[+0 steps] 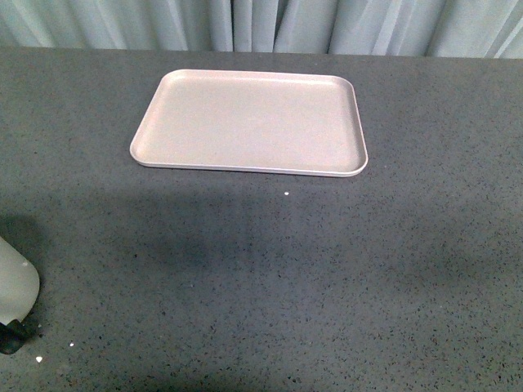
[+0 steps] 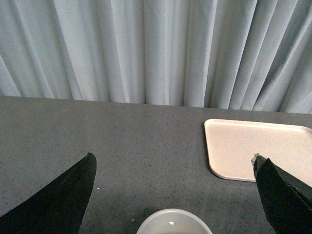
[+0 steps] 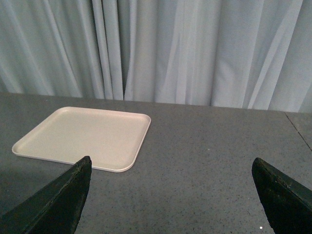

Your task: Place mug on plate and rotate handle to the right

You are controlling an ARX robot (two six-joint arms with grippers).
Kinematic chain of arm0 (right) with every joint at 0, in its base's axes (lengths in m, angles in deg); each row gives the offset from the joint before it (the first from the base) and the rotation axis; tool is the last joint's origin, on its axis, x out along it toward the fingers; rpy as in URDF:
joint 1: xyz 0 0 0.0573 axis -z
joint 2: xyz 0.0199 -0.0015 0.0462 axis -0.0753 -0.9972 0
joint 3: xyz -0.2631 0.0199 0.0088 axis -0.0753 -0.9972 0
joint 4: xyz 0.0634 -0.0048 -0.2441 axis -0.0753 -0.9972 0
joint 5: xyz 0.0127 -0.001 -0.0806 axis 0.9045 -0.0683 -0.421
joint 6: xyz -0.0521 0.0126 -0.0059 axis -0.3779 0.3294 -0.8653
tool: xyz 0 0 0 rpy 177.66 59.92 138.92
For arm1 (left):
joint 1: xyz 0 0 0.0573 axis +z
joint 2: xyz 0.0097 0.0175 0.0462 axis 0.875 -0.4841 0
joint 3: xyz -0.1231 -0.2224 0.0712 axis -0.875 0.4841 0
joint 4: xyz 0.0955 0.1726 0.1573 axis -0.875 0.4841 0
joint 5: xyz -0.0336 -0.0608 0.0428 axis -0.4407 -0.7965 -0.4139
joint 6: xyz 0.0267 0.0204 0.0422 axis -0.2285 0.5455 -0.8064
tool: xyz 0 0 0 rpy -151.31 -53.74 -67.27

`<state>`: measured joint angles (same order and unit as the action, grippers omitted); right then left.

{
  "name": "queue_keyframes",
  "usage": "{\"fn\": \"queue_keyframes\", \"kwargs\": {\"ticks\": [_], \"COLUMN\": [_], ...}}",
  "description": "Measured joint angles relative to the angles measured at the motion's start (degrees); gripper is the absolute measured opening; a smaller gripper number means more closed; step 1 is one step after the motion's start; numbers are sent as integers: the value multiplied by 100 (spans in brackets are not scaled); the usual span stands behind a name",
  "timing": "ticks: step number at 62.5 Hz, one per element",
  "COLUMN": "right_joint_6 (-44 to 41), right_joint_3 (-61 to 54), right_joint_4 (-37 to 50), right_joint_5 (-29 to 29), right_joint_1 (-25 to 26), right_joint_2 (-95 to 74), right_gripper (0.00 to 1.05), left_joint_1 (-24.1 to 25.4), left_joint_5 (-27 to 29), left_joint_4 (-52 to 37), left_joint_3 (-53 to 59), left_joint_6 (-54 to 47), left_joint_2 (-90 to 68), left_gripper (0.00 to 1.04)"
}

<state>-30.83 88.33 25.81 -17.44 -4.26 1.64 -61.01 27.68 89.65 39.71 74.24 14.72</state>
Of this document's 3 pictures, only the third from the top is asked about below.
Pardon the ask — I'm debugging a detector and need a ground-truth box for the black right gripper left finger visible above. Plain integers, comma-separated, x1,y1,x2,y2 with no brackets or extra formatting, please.
0,156,92,234

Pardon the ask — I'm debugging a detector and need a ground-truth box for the beige rectangular tray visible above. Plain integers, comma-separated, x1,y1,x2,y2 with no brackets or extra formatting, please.
12,107,151,173

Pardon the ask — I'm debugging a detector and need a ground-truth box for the pale grey curtain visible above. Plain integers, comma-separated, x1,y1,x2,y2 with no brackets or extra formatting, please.
0,0,312,113

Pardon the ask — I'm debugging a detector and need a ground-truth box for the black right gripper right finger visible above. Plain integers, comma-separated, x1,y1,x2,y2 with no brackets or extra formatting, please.
252,157,312,234

